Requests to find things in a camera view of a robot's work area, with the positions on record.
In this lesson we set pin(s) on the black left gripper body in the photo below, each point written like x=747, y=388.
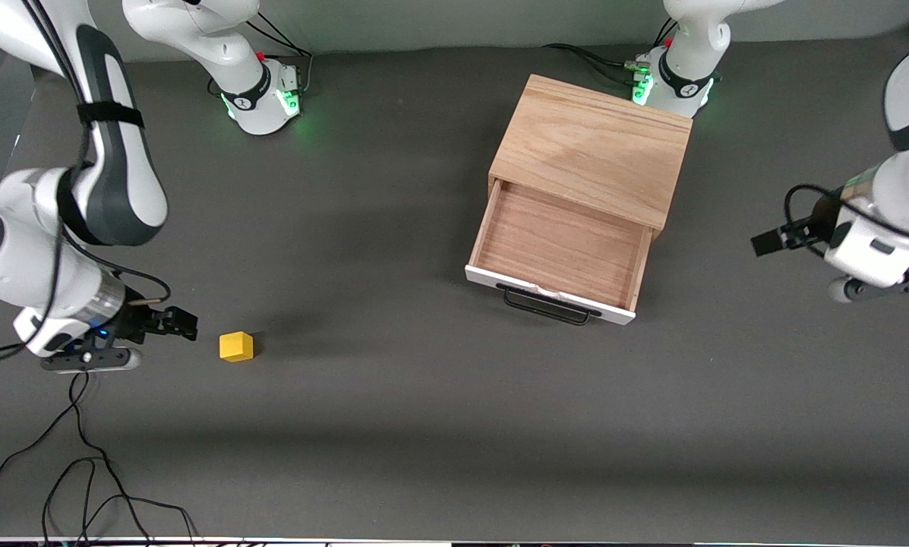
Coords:
x=803, y=231

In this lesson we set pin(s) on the yellow cube block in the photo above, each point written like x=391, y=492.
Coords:
x=235, y=347

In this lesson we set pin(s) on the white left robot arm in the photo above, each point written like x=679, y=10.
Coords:
x=697, y=30

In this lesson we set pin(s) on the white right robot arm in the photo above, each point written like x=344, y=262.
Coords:
x=120, y=167

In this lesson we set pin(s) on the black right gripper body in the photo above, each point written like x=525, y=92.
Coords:
x=137, y=322

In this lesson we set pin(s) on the wooden drawer with white front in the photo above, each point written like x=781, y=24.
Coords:
x=560, y=243

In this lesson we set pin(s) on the light wooden cabinet box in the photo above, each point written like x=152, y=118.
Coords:
x=591, y=144

